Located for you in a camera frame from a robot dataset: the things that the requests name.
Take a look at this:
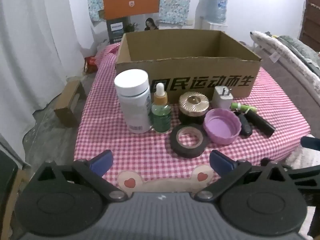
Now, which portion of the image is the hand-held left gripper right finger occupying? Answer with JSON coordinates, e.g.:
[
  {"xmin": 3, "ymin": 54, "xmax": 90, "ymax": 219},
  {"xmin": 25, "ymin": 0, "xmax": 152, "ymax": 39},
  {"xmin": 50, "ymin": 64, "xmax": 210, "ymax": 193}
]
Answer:
[{"xmin": 194, "ymin": 149, "xmax": 292, "ymax": 202}]

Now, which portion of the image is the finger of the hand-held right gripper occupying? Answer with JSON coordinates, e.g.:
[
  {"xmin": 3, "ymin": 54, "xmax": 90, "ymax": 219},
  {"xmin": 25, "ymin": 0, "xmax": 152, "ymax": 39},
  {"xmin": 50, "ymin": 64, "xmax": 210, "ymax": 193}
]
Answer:
[
  {"xmin": 301, "ymin": 135, "xmax": 320, "ymax": 152},
  {"xmin": 260, "ymin": 158, "xmax": 320, "ymax": 189}
]

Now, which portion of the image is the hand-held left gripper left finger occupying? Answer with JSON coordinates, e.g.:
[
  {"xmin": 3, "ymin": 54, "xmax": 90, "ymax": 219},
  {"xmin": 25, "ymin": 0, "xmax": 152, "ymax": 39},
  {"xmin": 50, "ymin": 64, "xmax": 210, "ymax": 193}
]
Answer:
[{"xmin": 34, "ymin": 149, "xmax": 128, "ymax": 202}]

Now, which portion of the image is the purple plastic bowl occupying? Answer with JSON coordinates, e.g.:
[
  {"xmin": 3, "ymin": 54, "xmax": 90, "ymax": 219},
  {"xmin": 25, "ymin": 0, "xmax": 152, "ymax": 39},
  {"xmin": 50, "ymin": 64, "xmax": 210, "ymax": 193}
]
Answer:
[{"xmin": 203, "ymin": 108, "xmax": 242, "ymax": 145}]

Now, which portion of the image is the black key fob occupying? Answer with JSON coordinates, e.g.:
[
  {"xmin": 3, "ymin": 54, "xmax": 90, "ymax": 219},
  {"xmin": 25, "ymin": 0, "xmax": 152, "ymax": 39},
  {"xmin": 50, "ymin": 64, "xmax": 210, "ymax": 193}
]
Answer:
[{"xmin": 235, "ymin": 112, "xmax": 253, "ymax": 137}]

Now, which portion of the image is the black tape roll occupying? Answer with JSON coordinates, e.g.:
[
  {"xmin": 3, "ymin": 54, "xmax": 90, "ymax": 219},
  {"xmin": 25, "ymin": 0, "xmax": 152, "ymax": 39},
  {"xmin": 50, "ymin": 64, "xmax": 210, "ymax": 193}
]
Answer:
[{"xmin": 171, "ymin": 124, "xmax": 209, "ymax": 158}]

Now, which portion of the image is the green tube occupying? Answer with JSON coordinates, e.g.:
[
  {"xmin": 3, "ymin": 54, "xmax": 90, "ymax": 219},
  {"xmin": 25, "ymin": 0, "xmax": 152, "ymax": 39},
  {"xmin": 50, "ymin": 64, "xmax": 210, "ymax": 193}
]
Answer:
[{"xmin": 230, "ymin": 102, "xmax": 258, "ymax": 114}]

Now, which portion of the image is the white charger plug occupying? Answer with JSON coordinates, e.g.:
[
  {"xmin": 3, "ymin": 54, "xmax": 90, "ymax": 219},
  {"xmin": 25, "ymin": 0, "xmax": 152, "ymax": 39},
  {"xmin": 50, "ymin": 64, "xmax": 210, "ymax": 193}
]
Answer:
[{"xmin": 212, "ymin": 85, "xmax": 234, "ymax": 110}]

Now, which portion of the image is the gold lid cosmetic jar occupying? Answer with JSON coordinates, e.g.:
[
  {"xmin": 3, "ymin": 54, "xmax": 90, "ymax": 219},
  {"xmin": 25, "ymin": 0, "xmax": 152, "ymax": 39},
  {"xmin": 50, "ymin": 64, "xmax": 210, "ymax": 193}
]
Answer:
[{"xmin": 178, "ymin": 92, "xmax": 210, "ymax": 125}]

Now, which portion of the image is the white plastic bottle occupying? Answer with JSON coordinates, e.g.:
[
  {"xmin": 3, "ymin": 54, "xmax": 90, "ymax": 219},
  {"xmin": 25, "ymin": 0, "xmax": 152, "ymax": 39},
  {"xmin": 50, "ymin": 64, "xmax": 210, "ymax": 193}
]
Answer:
[{"xmin": 114, "ymin": 70, "xmax": 152, "ymax": 133}]

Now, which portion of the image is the green dropper bottle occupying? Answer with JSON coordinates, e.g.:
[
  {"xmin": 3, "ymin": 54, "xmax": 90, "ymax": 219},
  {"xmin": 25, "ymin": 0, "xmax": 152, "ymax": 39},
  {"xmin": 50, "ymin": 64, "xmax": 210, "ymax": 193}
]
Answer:
[{"xmin": 151, "ymin": 84, "xmax": 172, "ymax": 133}]

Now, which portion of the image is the printed cardboard box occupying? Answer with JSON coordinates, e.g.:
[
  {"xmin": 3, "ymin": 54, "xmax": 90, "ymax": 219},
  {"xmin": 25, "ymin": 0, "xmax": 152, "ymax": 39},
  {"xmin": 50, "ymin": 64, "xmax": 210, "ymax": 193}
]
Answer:
[{"xmin": 115, "ymin": 29, "xmax": 262, "ymax": 105}]

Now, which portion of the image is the pink checkered tablecloth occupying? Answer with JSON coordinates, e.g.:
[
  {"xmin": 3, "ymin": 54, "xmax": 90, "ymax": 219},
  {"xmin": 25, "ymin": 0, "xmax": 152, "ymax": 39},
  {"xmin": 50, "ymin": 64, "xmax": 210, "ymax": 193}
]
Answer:
[{"xmin": 74, "ymin": 42, "xmax": 312, "ymax": 195}]

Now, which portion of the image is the dark object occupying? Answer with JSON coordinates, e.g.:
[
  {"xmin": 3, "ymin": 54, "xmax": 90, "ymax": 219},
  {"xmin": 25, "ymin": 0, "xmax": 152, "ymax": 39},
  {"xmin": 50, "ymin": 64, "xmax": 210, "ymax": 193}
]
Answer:
[{"xmin": 0, "ymin": 150, "xmax": 19, "ymax": 240}]

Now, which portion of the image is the grey green cloth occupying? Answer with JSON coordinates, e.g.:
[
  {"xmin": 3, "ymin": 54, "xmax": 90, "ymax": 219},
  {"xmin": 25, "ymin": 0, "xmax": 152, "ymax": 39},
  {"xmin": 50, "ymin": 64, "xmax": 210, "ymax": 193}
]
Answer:
[{"xmin": 277, "ymin": 35, "xmax": 320, "ymax": 68}]

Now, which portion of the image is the red packet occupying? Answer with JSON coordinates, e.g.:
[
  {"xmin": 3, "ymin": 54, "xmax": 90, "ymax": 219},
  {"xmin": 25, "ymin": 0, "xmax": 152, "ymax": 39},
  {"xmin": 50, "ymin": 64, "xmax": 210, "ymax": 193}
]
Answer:
[{"xmin": 84, "ymin": 56, "xmax": 97, "ymax": 74}]

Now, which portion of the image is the brown wooden door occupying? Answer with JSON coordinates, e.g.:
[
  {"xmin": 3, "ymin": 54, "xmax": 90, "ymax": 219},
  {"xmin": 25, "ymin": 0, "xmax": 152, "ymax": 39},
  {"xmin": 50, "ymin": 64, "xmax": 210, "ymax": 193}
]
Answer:
[{"xmin": 299, "ymin": 0, "xmax": 320, "ymax": 48}]

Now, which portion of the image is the white curtain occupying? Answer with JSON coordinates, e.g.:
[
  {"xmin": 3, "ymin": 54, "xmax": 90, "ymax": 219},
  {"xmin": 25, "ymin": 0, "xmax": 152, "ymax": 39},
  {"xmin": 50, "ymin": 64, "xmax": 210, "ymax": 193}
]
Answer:
[{"xmin": 0, "ymin": 0, "xmax": 94, "ymax": 167}]

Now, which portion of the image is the orange appliance box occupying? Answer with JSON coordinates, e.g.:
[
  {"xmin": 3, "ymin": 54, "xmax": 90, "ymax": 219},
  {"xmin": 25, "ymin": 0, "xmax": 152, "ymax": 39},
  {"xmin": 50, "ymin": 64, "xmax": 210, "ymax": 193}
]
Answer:
[{"xmin": 99, "ymin": 0, "xmax": 162, "ymax": 43}]

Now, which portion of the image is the blue floral cloth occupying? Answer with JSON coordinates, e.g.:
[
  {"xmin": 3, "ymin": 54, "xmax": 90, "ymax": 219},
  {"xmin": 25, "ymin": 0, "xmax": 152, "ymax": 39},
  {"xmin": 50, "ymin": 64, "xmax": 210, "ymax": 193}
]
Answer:
[{"xmin": 86, "ymin": 0, "xmax": 200, "ymax": 25}]

